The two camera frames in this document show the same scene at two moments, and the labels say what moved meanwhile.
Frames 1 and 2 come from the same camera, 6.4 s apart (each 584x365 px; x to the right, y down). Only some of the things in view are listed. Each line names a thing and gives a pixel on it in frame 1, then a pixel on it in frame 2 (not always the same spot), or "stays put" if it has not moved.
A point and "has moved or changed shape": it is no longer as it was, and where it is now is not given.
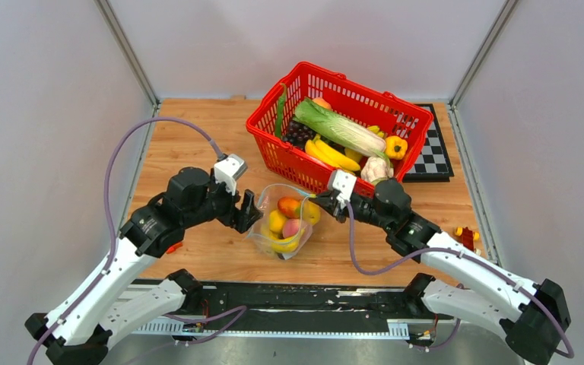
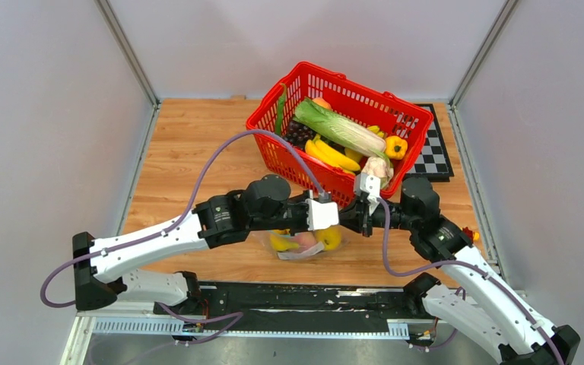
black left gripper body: x=220 y=204 -> x=293 y=215
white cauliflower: x=376 y=169 stays put
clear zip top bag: x=284 y=226 has moved or changed shape
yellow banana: x=317 y=148 stays put
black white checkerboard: x=432 y=163 stays put
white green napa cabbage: x=353 y=135 stays put
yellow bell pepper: x=395 y=147 stays put
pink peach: x=290 y=227 has moved or changed shape
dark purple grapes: x=297 y=134 stays put
